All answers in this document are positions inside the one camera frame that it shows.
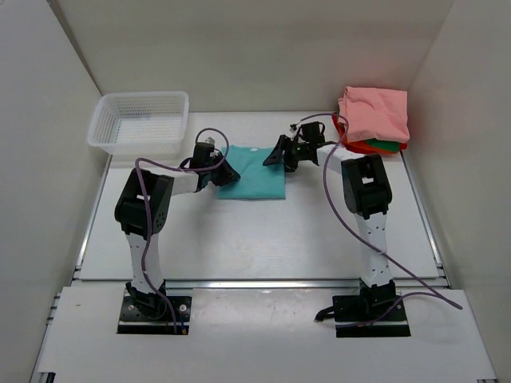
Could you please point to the pink folded t shirt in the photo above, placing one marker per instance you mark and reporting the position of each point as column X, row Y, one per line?
column 374, row 113

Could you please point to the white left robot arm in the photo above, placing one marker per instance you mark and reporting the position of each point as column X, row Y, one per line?
column 142, row 211

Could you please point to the white plastic basket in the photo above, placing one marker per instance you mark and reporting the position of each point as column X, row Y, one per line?
column 140, row 123

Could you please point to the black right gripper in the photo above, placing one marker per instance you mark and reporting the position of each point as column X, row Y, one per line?
column 283, row 146

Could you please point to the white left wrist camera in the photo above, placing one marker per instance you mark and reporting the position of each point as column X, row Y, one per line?
column 209, row 140

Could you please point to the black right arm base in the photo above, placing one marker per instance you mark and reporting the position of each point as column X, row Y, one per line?
column 373, row 312

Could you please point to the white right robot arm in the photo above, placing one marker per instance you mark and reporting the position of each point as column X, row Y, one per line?
column 366, row 193

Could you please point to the teal t shirt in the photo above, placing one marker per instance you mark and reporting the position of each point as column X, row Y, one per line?
column 257, row 182

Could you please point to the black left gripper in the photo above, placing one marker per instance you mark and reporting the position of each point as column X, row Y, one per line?
column 228, row 176

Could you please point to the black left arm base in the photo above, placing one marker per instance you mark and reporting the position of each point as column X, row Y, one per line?
column 148, row 314

